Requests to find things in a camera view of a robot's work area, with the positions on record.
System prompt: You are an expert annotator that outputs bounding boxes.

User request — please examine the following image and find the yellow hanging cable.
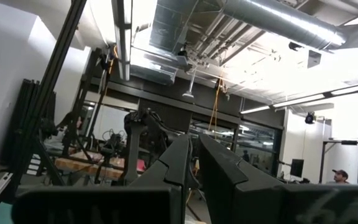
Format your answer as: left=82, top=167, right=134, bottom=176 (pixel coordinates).
left=208, top=77, right=227, bottom=132

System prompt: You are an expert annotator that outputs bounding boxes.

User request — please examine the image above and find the wooden background table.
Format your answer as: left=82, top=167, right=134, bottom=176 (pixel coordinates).
left=54, top=151, right=146, bottom=181

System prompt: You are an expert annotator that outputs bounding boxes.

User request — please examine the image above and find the rectangular silver air duct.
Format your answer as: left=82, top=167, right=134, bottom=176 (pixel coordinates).
left=131, top=0, right=200, bottom=85

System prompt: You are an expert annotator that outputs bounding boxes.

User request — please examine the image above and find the stack of black panels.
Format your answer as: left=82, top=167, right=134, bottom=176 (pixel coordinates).
left=3, top=78, right=57, bottom=162

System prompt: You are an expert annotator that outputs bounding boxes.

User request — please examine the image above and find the round silver air duct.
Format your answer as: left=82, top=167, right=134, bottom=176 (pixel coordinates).
left=222, top=0, right=347, bottom=49

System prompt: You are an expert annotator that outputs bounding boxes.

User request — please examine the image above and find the long ceiling light strip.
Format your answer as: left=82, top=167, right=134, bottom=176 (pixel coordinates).
left=240, top=80, right=358, bottom=115

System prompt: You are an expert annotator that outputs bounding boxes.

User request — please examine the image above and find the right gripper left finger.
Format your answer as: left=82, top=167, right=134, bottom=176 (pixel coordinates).
left=11, top=134, right=193, bottom=224

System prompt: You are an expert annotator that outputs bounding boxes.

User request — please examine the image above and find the black monitor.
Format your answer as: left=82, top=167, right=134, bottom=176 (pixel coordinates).
left=290, top=158, right=305, bottom=179

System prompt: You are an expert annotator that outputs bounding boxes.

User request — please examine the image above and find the grey pendant lamp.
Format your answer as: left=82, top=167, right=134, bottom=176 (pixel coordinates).
left=181, top=67, right=198, bottom=100

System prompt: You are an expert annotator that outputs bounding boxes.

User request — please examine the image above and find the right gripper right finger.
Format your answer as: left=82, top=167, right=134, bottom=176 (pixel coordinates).
left=197, top=133, right=358, bottom=224

